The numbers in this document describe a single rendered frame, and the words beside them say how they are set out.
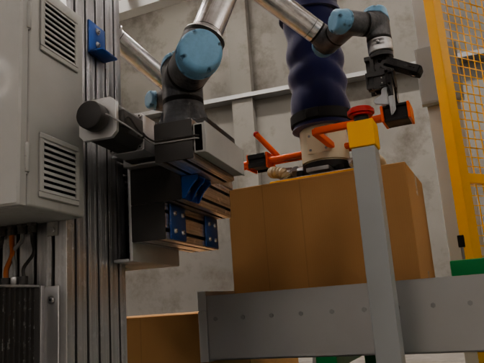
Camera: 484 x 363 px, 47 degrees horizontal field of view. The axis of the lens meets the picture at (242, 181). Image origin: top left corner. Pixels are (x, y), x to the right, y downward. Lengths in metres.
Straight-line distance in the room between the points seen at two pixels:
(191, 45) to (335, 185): 0.66
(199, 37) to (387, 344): 0.88
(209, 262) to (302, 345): 6.22
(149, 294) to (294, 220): 6.46
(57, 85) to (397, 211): 1.03
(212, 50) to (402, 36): 6.64
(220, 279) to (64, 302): 6.56
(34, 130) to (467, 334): 1.13
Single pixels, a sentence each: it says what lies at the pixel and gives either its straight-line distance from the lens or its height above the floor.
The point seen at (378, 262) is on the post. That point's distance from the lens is 1.40.
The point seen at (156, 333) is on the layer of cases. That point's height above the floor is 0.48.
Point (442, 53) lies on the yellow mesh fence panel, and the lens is 2.50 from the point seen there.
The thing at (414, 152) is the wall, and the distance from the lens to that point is 7.49.
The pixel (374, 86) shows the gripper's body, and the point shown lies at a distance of 1.74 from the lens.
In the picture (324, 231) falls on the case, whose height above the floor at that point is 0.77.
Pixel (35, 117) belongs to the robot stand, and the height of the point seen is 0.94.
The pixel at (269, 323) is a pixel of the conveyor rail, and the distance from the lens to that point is 1.67.
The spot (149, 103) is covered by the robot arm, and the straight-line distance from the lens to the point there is 2.24.
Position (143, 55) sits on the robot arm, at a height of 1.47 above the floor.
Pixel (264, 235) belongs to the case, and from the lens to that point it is 1.85.
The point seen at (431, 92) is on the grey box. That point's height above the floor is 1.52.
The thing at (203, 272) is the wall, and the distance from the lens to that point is 7.85.
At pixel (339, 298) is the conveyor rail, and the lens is 1.61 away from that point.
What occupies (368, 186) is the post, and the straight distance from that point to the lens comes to 1.43.
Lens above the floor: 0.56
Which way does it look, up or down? 12 degrees up
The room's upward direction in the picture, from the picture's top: 4 degrees counter-clockwise
